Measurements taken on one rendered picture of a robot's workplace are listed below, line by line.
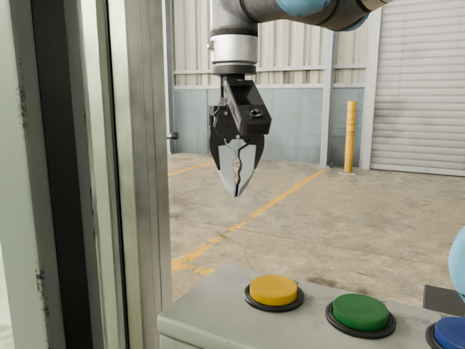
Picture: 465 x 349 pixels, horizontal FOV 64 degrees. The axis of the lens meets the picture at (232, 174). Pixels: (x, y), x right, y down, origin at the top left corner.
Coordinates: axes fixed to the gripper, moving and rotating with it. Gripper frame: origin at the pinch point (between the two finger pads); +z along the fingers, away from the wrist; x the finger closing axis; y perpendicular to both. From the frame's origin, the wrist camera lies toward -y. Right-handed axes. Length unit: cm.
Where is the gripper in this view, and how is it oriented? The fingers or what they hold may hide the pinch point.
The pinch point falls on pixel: (236, 190)
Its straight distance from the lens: 62.3
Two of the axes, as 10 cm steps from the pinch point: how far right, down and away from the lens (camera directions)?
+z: 0.0, 9.8, 2.0
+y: -2.0, -2.0, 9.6
